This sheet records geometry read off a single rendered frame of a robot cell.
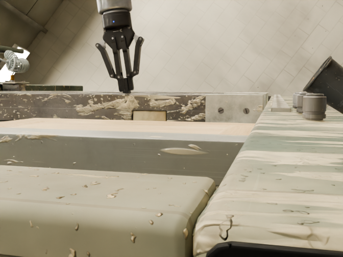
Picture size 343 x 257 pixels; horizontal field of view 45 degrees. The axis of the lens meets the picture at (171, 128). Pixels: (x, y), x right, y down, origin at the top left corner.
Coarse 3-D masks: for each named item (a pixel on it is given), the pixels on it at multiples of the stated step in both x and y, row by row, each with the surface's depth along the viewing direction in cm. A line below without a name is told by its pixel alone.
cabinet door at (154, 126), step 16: (48, 128) 70; (64, 128) 70; (80, 128) 70; (96, 128) 70; (112, 128) 70; (128, 128) 70; (144, 128) 71; (160, 128) 71; (176, 128) 71; (192, 128) 71; (208, 128) 71; (224, 128) 71; (240, 128) 69
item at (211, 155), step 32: (0, 128) 45; (32, 128) 45; (0, 160) 41; (32, 160) 40; (64, 160) 39; (96, 160) 39; (128, 160) 38; (160, 160) 37; (192, 160) 36; (224, 160) 36
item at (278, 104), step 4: (276, 96) 163; (280, 96) 163; (276, 100) 104; (280, 100) 104; (284, 100) 106; (272, 104) 80; (276, 104) 79; (280, 104) 80; (284, 104) 79; (272, 108) 63; (276, 108) 63; (280, 108) 63; (284, 108) 63; (288, 108) 63
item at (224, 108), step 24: (0, 96) 104; (24, 96) 103; (48, 96) 101; (72, 96) 100; (96, 96) 98; (120, 96) 97; (144, 96) 95; (168, 96) 94; (192, 96) 93; (216, 96) 91; (240, 96) 90; (168, 120) 94; (192, 120) 93; (216, 120) 92; (240, 120) 90
